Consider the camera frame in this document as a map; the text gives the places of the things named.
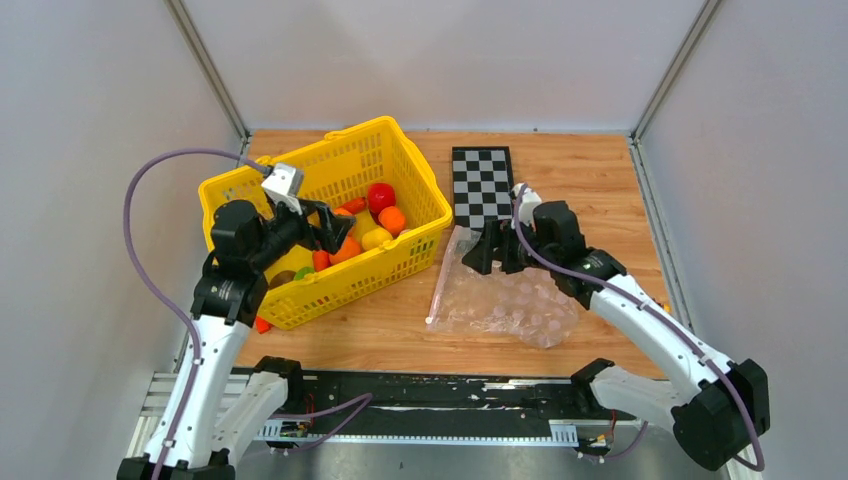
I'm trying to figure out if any black white checkerboard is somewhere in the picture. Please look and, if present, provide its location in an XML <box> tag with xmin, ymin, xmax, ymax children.
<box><xmin>451</xmin><ymin>146</ymin><xmax>514</xmax><ymax>231</ymax></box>

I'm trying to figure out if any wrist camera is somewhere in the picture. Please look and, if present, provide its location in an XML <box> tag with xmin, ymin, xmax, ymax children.
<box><xmin>511</xmin><ymin>182</ymin><xmax>542</xmax><ymax>230</ymax></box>
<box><xmin>261</xmin><ymin>163</ymin><xmax>304</xmax><ymax>215</ymax></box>

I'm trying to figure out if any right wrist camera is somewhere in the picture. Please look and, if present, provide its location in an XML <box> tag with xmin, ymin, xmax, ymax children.
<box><xmin>511</xmin><ymin>182</ymin><xmax>542</xmax><ymax>230</ymax></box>

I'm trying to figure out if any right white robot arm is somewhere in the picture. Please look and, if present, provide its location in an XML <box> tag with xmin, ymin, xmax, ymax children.
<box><xmin>462</xmin><ymin>201</ymin><xmax>770</xmax><ymax>472</ymax></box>

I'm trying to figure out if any yellow plastic basket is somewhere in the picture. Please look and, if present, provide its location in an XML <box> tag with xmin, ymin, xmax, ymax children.
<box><xmin>197</xmin><ymin>115</ymin><xmax>454</xmax><ymax>331</ymax></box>

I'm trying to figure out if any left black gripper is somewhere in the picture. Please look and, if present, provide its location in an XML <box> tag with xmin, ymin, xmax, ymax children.
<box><xmin>249</xmin><ymin>193</ymin><xmax>355</xmax><ymax>270</ymax></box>

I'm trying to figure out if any orange carrot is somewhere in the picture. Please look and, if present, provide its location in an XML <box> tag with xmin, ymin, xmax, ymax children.
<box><xmin>340</xmin><ymin>197</ymin><xmax>368</xmax><ymax>216</ymax></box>

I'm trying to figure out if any small orange item on table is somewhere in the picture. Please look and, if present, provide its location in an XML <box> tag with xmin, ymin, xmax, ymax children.
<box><xmin>254</xmin><ymin>316</ymin><xmax>273</xmax><ymax>334</ymax></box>

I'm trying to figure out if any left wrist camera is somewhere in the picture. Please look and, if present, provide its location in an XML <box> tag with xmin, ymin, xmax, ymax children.
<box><xmin>261</xmin><ymin>163</ymin><xmax>304</xmax><ymax>215</ymax></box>

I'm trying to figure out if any yellow lemon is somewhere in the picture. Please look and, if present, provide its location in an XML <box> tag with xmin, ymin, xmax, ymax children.
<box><xmin>360</xmin><ymin>227</ymin><xmax>394</xmax><ymax>251</ymax></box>

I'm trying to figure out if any red apple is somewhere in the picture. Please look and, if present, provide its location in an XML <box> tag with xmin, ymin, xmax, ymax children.
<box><xmin>366</xmin><ymin>182</ymin><xmax>397</xmax><ymax>215</ymax></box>

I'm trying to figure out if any clear zip top bag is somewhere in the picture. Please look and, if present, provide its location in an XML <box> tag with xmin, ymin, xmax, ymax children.
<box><xmin>425</xmin><ymin>226</ymin><xmax>580</xmax><ymax>349</ymax></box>

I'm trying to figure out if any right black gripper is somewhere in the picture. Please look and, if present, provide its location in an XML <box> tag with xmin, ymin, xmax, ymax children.
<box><xmin>461</xmin><ymin>217</ymin><xmax>556</xmax><ymax>276</ymax></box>

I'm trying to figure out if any orange tangerine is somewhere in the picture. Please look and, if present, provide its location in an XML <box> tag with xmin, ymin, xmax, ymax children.
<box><xmin>329</xmin><ymin>236</ymin><xmax>362</xmax><ymax>265</ymax></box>
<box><xmin>378</xmin><ymin>206</ymin><xmax>407</xmax><ymax>238</ymax></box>

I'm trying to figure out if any green vegetable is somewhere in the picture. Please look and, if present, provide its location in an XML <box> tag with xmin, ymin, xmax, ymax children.
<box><xmin>293</xmin><ymin>266</ymin><xmax>315</xmax><ymax>281</ymax></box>

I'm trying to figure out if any brown kiwi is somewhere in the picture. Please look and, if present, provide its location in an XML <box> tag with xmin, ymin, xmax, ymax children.
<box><xmin>268</xmin><ymin>270</ymin><xmax>296</xmax><ymax>290</ymax></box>

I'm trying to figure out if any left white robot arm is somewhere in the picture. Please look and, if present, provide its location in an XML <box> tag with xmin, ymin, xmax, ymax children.
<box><xmin>117</xmin><ymin>199</ymin><xmax>355</xmax><ymax>479</ymax></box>

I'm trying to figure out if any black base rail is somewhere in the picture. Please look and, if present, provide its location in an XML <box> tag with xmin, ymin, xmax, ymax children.
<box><xmin>256</xmin><ymin>370</ymin><xmax>640</xmax><ymax>448</ymax></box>

